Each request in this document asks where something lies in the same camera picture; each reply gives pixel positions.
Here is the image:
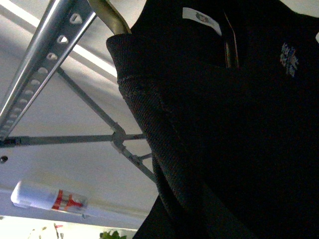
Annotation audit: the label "black printed t-shirt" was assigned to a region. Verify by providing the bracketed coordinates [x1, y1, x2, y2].
[106, 0, 319, 239]

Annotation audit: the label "green plant leaves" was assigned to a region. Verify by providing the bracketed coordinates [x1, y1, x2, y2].
[100, 231, 127, 239]

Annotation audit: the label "white ceiling box red mark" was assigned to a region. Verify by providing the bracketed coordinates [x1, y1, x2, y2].
[10, 181, 88, 214]

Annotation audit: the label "grey metal drying rack frame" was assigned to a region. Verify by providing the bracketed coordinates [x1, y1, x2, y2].
[0, 67, 158, 184]

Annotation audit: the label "perforated metal hanging rail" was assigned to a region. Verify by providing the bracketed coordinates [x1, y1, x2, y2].
[0, 0, 95, 140]

